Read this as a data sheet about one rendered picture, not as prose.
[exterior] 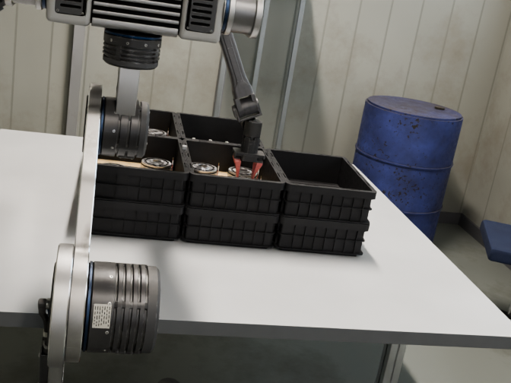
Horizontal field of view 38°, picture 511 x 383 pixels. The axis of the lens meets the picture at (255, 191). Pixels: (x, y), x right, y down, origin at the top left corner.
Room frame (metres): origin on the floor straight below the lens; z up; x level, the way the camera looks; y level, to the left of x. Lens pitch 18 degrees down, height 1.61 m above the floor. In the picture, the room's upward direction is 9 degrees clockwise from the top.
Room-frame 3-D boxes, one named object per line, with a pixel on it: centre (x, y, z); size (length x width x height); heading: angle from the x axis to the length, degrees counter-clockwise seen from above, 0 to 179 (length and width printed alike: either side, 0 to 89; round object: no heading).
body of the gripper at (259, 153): (2.39, 0.04, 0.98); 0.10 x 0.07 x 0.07; 101
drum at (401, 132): (4.40, -0.84, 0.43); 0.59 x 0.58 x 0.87; 103
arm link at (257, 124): (2.40, 0.04, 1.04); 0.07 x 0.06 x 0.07; 13
